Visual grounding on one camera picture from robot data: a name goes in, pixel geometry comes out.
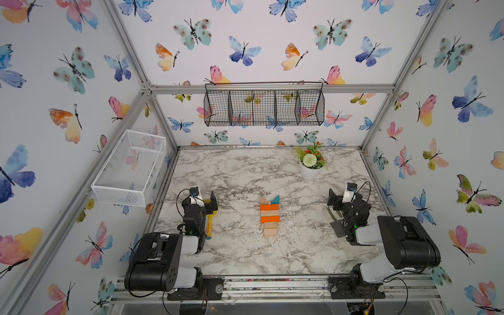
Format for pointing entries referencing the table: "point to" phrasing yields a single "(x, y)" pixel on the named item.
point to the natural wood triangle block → (263, 202)
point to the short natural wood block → (270, 226)
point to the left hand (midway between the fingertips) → (203, 192)
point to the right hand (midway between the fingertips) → (343, 188)
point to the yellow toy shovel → (209, 224)
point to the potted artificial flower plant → (311, 160)
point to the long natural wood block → (269, 212)
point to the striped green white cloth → (332, 215)
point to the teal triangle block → (276, 200)
